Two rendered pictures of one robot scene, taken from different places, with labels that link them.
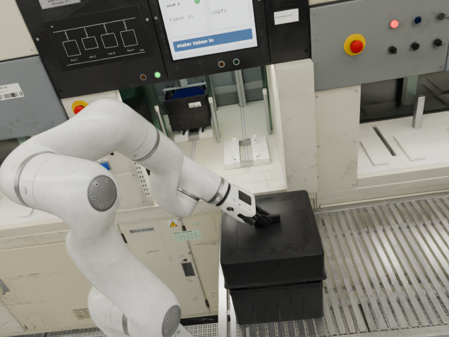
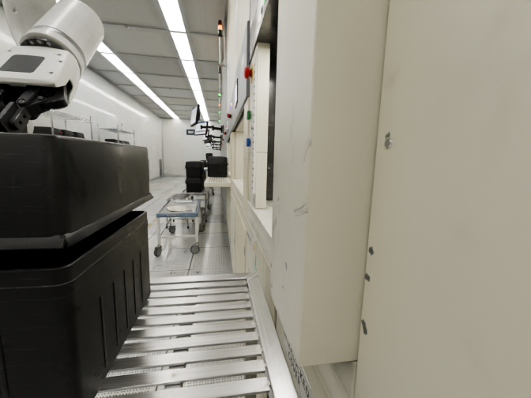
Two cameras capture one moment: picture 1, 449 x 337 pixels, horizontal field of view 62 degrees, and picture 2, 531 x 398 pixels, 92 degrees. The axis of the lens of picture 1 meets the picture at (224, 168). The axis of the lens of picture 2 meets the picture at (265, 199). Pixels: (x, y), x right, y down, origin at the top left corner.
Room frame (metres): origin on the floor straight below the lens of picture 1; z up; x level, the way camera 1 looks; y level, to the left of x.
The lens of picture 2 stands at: (1.07, -0.52, 1.04)
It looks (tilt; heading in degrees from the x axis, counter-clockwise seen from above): 9 degrees down; 73
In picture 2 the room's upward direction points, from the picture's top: 1 degrees clockwise
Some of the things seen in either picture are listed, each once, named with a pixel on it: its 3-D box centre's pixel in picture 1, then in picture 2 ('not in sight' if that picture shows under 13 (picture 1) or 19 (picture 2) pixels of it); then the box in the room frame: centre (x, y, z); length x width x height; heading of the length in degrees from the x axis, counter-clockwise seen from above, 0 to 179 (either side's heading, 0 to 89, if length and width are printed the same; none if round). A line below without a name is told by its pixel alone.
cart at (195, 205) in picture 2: not in sight; (183, 223); (0.98, 2.70, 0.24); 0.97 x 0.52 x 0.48; 86
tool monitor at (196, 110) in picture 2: not in sight; (206, 119); (1.32, 3.46, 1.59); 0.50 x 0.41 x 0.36; 174
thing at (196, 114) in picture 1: (188, 100); not in sight; (1.88, 0.12, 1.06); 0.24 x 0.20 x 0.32; 84
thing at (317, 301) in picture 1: (273, 269); (20, 289); (0.84, -0.09, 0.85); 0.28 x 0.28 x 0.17; 83
